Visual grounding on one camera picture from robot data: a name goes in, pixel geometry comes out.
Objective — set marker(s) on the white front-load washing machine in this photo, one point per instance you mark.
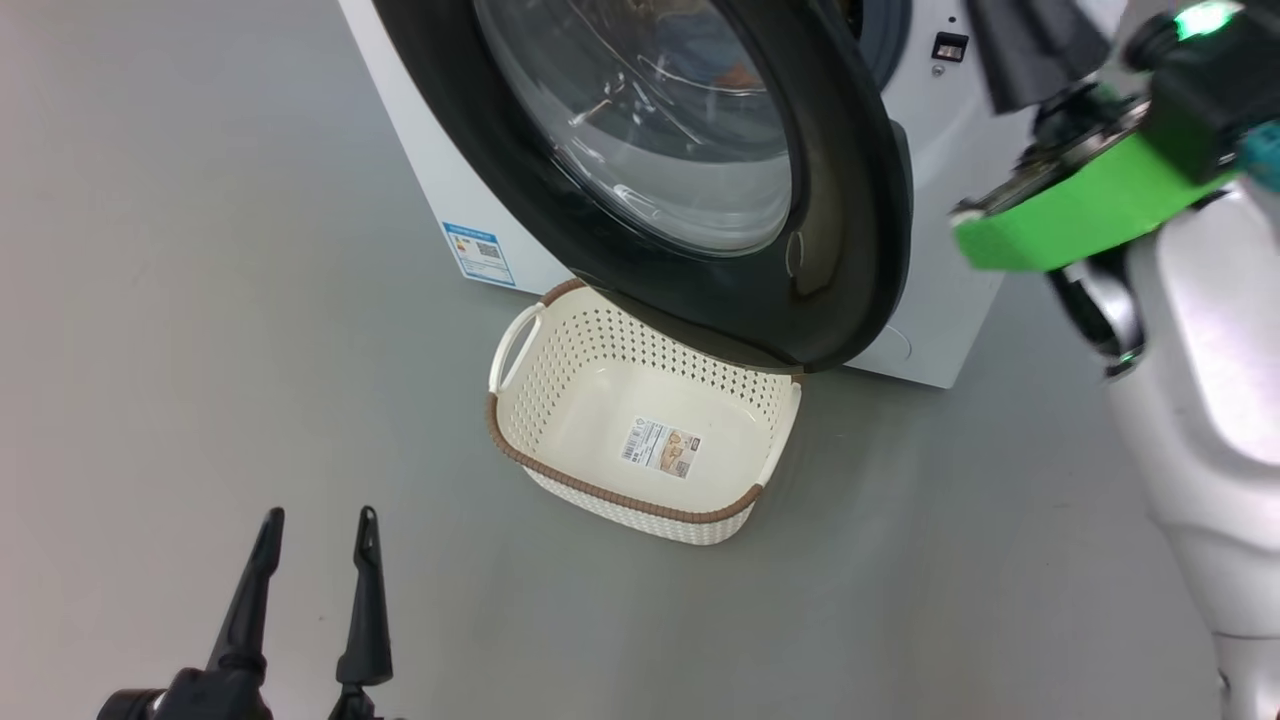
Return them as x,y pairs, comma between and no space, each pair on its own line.
960,310

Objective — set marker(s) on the black round washer door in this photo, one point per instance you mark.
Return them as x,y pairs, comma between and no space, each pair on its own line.
840,250

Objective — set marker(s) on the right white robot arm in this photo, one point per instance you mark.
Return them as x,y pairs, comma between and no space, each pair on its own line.
1210,420

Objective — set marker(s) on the round filter cover panel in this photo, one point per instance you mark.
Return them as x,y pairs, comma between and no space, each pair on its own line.
897,345

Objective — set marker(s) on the blue energy label sticker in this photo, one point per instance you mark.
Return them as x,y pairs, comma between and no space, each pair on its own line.
480,255

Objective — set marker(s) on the left green gripper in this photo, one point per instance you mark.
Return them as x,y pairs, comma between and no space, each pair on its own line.
210,700

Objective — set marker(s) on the cream perforated laundry basket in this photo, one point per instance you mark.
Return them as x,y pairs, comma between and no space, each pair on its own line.
600,400

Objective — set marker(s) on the blue printed garment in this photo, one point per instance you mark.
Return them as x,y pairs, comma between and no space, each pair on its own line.
710,45

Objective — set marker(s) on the right green gripper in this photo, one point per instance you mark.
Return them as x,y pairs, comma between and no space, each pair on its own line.
1090,200

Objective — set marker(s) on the basket product label sticker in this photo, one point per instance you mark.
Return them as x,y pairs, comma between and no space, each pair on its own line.
661,448

